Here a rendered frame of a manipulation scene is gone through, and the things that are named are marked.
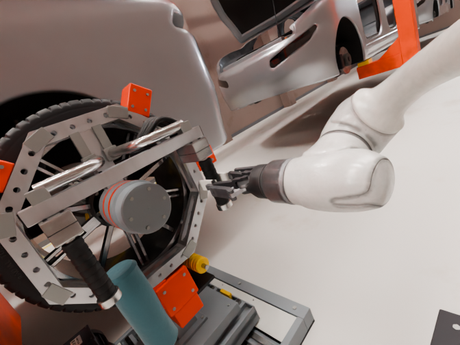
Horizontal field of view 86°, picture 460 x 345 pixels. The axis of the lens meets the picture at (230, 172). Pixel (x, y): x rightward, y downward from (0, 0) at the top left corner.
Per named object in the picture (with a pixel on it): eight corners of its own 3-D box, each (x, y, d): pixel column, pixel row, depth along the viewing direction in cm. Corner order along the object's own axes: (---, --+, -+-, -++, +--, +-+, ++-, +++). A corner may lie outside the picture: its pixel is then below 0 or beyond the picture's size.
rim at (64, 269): (155, 134, 112) (4, 133, 79) (181, 125, 94) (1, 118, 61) (165, 244, 113) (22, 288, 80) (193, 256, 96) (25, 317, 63)
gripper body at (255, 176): (267, 207, 50) (237, 204, 57) (289, 186, 55) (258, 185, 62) (254, 174, 48) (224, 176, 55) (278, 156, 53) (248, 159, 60)
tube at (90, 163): (100, 166, 68) (80, 131, 65) (124, 162, 54) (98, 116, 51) (28, 200, 58) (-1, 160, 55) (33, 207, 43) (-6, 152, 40)
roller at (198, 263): (176, 250, 112) (170, 240, 111) (215, 267, 90) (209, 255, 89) (165, 259, 109) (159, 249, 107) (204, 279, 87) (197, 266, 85)
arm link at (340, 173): (296, 220, 47) (322, 174, 54) (391, 233, 35) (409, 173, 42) (272, 178, 42) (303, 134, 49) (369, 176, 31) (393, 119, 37)
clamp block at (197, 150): (195, 156, 73) (187, 139, 71) (213, 153, 66) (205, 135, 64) (181, 163, 70) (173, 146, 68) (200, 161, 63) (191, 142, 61)
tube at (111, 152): (160, 139, 80) (144, 107, 77) (192, 129, 65) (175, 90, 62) (108, 163, 70) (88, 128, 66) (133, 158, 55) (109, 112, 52)
